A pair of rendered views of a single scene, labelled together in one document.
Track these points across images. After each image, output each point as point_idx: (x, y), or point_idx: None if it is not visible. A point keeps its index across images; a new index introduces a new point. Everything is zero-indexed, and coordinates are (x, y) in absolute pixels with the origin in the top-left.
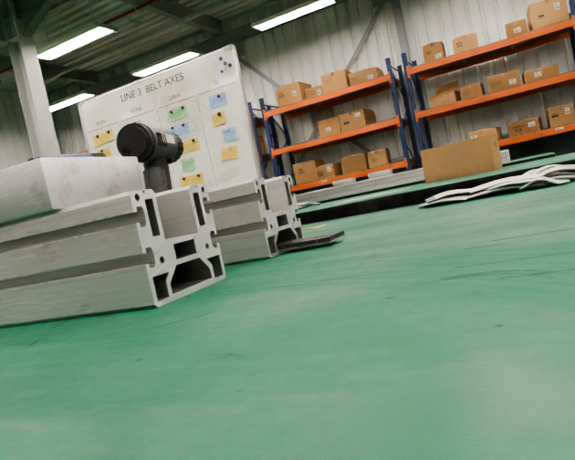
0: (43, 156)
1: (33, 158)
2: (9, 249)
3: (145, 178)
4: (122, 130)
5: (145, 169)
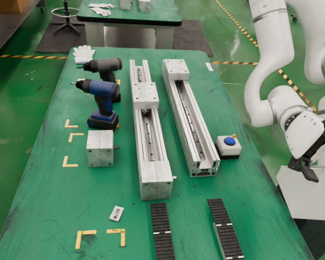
0: (113, 82)
1: (117, 83)
2: None
3: (114, 75)
4: (121, 61)
5: (113, 72)
